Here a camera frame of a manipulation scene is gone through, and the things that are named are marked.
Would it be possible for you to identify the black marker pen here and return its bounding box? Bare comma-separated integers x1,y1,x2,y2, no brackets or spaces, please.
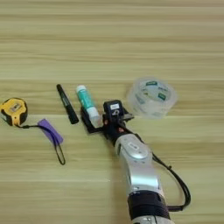
56,83,80,125

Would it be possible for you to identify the small black box white label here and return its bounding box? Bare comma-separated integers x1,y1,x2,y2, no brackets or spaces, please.
102,99,124,118

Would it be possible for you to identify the purple eraser block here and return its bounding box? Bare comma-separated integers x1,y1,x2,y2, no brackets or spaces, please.
37,117,65,146

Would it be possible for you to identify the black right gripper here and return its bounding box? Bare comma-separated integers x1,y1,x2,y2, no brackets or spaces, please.
80,106,138,146

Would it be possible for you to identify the yellow black tape measure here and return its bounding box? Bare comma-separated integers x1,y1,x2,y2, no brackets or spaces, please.
0,97,67,166

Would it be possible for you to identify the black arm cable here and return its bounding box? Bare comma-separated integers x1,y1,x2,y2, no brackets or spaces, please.
151,152,193,213

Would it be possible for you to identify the clear adhesive tape roll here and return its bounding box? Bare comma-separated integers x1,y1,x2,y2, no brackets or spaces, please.
126,76,179,119

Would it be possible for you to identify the green white glue stick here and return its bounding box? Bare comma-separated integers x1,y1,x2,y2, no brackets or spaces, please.
75,84,103,129

